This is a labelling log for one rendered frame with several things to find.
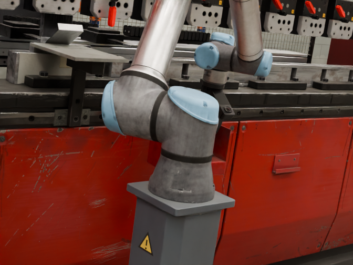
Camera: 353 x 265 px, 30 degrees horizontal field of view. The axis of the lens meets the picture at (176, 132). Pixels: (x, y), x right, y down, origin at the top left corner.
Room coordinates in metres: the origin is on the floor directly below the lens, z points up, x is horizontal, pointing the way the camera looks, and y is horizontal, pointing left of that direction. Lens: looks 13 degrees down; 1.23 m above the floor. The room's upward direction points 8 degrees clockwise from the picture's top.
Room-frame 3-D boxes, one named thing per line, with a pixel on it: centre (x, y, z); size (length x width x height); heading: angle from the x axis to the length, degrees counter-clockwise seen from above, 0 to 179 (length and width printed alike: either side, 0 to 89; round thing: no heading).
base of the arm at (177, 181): (1.43, -0.03, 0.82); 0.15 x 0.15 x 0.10
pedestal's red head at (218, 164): (2.05, -0.04, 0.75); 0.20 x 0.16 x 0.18; 124
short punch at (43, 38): (2.06, 0.42, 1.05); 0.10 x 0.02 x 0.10; 131
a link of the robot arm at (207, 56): (1.96, -0.08, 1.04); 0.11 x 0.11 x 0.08; 71
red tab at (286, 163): (2.61, -0.47, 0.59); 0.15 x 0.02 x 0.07; 131
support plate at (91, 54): (1.95, 0.32, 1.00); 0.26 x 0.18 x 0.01; 41
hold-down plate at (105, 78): (2.04, 0.35, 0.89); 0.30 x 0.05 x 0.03; 131
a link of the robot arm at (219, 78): (2.06, -0.09, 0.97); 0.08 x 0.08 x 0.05
